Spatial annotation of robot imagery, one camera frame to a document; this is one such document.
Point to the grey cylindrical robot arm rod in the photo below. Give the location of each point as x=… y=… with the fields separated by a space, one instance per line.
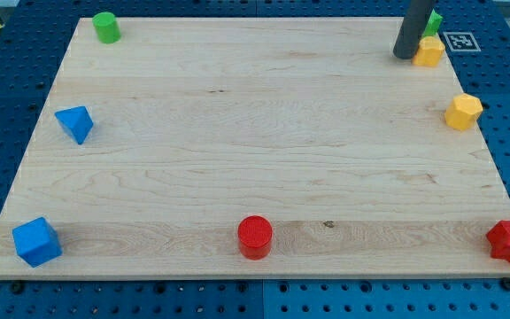
x=412 y=28

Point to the large wooden board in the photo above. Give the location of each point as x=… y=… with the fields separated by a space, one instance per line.
x=312 y=124

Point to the red cylinder block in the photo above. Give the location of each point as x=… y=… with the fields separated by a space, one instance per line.
x=255 y=234

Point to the blue triangular prism block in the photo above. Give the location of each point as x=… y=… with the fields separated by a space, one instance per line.
x=76 y=122

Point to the green cylinder block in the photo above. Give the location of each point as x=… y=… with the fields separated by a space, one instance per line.
x=106 y=27

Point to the yellow heart block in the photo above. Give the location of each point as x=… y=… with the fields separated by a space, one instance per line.
x=429 y=53

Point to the yellow hexagon block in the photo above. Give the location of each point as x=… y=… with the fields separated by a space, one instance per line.
x=463 y=112

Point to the green block behind rod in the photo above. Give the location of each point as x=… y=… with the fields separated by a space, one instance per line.
x=433 y=24

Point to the blue cube block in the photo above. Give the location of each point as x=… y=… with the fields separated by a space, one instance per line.
x=36 y=242

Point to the black white fiducial marker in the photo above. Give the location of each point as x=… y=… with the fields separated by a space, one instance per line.
x=461 y=42

